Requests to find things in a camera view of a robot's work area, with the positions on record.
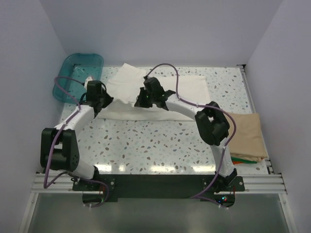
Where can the green folded t shirt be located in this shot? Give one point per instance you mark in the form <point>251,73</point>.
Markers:
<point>243,160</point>

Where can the orange folded t shirt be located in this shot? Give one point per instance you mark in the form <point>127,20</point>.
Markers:
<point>239,161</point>

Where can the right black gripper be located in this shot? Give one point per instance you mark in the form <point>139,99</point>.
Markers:
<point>141,102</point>

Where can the white printed t shirt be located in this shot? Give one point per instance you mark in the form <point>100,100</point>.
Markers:
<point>125,86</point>

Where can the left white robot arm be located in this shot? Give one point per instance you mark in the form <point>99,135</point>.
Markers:
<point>59,145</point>

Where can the aluminium frame rail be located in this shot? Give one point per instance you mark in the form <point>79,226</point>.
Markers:
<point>250,184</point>

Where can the teal plastic basket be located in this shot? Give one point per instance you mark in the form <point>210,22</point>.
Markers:
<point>75,69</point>

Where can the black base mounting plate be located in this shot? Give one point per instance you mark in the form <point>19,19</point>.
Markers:
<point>111,188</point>

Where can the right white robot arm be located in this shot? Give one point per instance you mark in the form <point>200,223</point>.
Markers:
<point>212,125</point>

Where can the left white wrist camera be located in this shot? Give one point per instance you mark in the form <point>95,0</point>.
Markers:
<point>88,79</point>

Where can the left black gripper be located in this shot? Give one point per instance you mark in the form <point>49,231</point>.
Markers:
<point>109,99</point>

